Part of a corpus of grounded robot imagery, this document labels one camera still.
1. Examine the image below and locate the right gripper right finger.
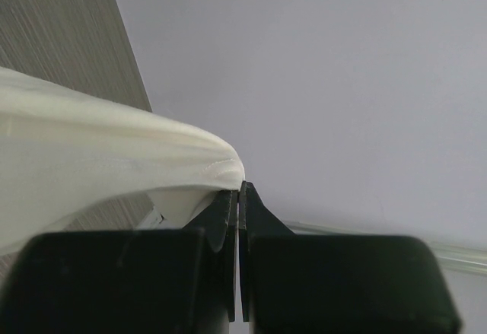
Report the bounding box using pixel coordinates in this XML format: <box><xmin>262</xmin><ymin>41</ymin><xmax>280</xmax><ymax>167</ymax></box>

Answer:
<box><xmin>238</xmin><ymin>182</ymin><xmax>462</xmax><ymax>333</ymax></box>

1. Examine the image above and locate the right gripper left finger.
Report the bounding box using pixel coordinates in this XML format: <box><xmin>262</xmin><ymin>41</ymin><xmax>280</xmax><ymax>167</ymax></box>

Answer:
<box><xmin>1</xmin><ymin>191</ymin><xmax>237</xmax><ymax>333</ymax></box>

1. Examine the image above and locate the white t shirt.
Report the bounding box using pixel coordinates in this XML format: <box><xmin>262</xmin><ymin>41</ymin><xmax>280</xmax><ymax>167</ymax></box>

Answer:
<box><xmin>1</xmin><ymin>68</ymin><xmax>245</xmax><ymax>254</ymax></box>

